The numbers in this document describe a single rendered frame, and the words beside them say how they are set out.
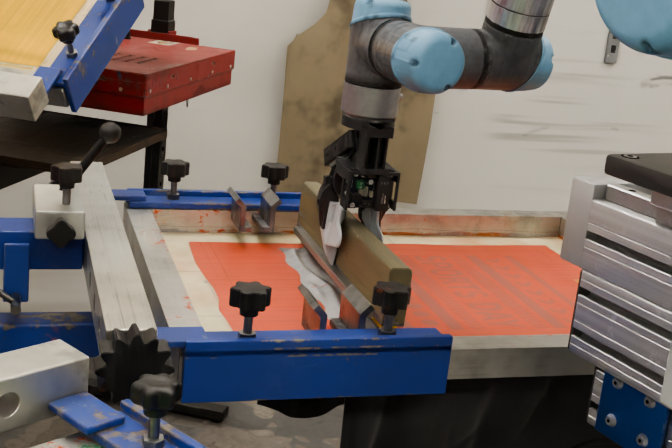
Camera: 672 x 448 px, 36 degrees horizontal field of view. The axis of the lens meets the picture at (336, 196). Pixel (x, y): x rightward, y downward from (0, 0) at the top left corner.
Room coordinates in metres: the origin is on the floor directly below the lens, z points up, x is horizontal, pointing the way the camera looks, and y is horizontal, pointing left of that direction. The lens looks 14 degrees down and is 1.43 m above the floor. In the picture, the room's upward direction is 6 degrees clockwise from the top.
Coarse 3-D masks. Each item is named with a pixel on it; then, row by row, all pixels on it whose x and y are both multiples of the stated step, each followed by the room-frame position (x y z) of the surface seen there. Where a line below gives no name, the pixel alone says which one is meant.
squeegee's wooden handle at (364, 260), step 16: (304, 192) 1.53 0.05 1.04; (304, 208) 1.52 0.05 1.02; (304, 224) 1.51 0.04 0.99; (352, 224) 1.34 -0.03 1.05; (320, 240) 1.43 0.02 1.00; (352, 240) 1.30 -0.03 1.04; (368, 240) 1.27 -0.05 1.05; (336, 256) 1.35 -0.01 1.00; (352, 256) 1.29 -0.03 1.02; (368, 256) 1.24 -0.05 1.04; (384, 256) 1.21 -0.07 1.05; (352, 272) 1.29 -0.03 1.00; (368, 272) 1.23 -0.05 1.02; (384, 272) 1.18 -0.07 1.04; (400, 272) 1.17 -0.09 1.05; (368, 288) 1.22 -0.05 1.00; (400, 320) 1.17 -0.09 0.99
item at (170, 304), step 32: (128, 224) 1.48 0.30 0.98; (160, 224) 1.53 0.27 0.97; (192, 224) 1.55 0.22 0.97; (224, 224) 1.56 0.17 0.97; (288, 224) 1.59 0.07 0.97; (384, 224) 1.65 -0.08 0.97; (416, 224) 1.66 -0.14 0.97; (448, 224) 1.68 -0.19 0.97; (480, 224) 1.70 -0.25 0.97; (512, 224) 1.72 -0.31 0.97; (544, 224) 1.74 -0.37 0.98; (160, 256) 1.31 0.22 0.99; (160, 288) 1.19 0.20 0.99; (160, 320) 1.13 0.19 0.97; (192, 320) 1.09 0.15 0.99; (480, 352) 1.10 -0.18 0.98; (512, 352) 1.12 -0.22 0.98; (544, 352) 1.13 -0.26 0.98
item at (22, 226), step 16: (0, 224) 1.21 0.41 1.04; (16, 224) 1.22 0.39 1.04; (32, 224) 1.23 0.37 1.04; (0, 240) 1.19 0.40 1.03; (16, 240) 1.19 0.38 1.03; (32, 240) 1.20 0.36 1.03; (48, 240) 1.20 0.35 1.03; (80, 240) 1.22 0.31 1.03; (0, 256) 1.19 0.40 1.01; (32, 256) 1.20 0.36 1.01; (48, 256) 1.20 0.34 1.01; (64, 256) 1.21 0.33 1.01; (80, 256) 1.22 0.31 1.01
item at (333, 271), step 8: (296, 232) 1.50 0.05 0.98; (304, 232) 1.49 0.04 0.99; (304, 240) 1.46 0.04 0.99; (312, 240) 1.46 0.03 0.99; (312, 248) 1.42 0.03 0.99; (320, 248) 1.42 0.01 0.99; (320, 256) 1.38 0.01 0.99; (320, 264) 1.37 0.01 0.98; (328, 264) 1.35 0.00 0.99; (328, 272) 1.34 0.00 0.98; (336, 272) 1.32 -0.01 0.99; (336, 280) 1.30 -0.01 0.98; (344, 280) 1.29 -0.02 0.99; (344, 288) 1.27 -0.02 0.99
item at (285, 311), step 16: (560, 288) 1.46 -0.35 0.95; (576, 288) 1.47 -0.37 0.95; (224, 304) 1.25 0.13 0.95; (272, 304) 1.27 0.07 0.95; (288, 304) 1.28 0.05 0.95; (320, 304) 1.29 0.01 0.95; (240, 320) 1.20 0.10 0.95; (256, 320) 1.21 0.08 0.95; (272, 320) 1.21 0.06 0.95; (288, 320) 1.22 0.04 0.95
